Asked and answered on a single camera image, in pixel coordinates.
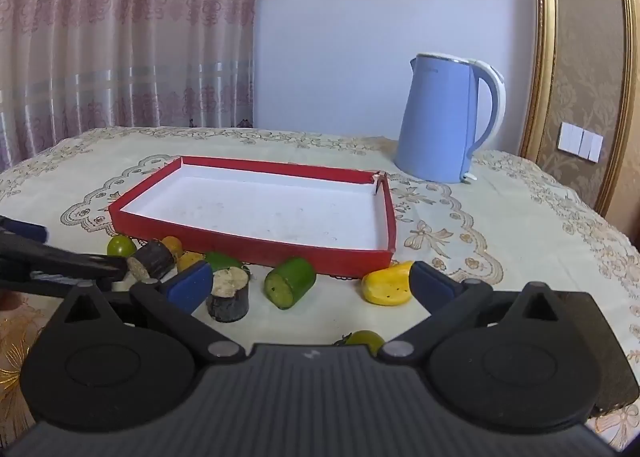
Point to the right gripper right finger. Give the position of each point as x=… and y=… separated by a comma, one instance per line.
x=452, y=306

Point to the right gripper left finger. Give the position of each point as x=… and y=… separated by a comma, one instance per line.
x=169, y=306

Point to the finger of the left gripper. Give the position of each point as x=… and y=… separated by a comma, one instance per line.
x=38, y=269
x=27, y=230

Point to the yellow jackfruit piece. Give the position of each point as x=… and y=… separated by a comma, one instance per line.
x=187, y=260

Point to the green pointed cucumber end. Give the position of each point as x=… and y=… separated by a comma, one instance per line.
x=219, y=261

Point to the dark eggplant chunk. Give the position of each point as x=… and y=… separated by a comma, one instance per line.
x=151, y=261
x=229, y=301

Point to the brown longan with stem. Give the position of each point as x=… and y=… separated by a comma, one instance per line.
x=174, y=246

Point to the yellow fruit piece with dots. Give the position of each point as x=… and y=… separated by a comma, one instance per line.
x=388, y=287

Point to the green round persimmon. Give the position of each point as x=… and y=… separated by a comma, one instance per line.
x=121, y=246
x=368, y=338

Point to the green cucumber chunk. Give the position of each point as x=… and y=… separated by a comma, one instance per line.
x=287, y=283

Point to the cream embroidered tablecloth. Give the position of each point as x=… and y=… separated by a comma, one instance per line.
x=512, y=225

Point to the red shallow cardboard tray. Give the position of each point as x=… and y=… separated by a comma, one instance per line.
x=340, y=220

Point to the blue electric kettle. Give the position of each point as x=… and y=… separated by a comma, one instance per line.
x=438, y=137

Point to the pink patterned curtain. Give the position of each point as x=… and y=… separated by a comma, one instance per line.
x=68, y=66

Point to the gold framed headboard panel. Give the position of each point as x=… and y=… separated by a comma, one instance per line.
x=586, y=73

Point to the white wall switch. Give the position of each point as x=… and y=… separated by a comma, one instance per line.
x=582, y=143

